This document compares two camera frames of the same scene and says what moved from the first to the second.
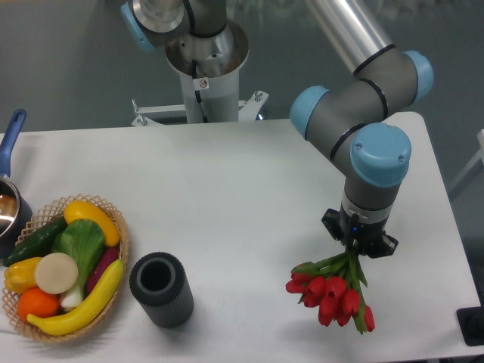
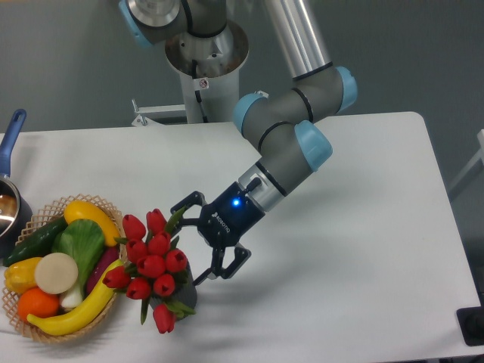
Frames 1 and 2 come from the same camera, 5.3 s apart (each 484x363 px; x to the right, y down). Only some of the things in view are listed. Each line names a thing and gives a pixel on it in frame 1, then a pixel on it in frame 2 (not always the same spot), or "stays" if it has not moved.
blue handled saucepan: x=16 y=214 stays
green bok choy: x=83 y=241 stays
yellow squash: x=82 y=209 stays
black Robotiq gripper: x=371 y=239 → x=224 y=222
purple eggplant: x=106 y=255 stays
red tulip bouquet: x=334 y=286 → x=152 y=274
